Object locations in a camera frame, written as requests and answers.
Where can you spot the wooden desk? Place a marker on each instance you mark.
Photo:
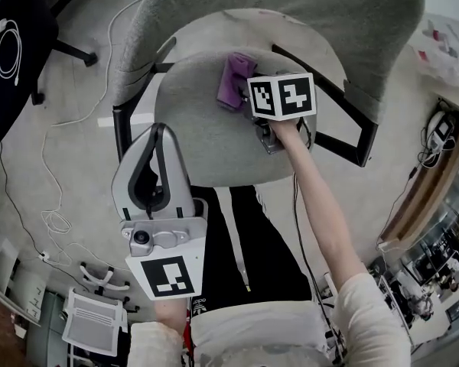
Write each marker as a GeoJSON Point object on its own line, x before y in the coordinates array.
{"type": "Point", "coordinates": [428, 189]}

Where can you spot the black office chair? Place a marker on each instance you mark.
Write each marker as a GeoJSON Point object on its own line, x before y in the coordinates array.
{"type": "Point", "coordinates": [23, 71]}

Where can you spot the person's right forearm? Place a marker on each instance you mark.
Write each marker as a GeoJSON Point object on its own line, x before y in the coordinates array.
{"type": "Point", "coordinates": [317, 205]}

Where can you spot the white plastic bag red print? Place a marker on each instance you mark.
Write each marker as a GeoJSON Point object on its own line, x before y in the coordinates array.
{"type": "Point", "coordinates": [443, 56]}

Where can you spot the person's left forearm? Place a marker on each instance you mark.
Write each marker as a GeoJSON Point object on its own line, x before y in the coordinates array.
{"type": "Point", "coordinates": [170, 316]}

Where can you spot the purple cloth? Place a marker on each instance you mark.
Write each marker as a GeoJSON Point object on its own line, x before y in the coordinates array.
{"type": "Point", "coordinates": [231, 78]}

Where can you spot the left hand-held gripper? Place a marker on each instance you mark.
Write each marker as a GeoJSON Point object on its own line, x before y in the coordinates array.
{"type": "Point", "coordinates": [168, 273]}

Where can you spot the grey fabric chair seat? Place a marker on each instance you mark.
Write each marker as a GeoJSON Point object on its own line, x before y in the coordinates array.
{"type": "Point", "coordinates": [214, 140]}

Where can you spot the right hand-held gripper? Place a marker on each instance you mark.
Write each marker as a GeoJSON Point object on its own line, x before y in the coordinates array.
{"type": "Point", "coordinates": [279, 98]}

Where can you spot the person's black striped trousers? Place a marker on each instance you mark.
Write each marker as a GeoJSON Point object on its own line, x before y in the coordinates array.
{"type": "Point", "coordinates": [222, 266]}

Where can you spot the white open shelf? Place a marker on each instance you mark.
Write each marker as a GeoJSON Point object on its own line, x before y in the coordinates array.
{"type": "Point", "coordinates": [7, 273]}

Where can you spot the white mesh office chair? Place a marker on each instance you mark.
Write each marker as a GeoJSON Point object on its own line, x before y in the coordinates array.
{"type": "Point", "coordinates": [92, 319]}

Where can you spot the person's white shirt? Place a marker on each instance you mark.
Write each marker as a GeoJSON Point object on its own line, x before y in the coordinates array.
{"type": "Point", "coordinates": [260, 335]}

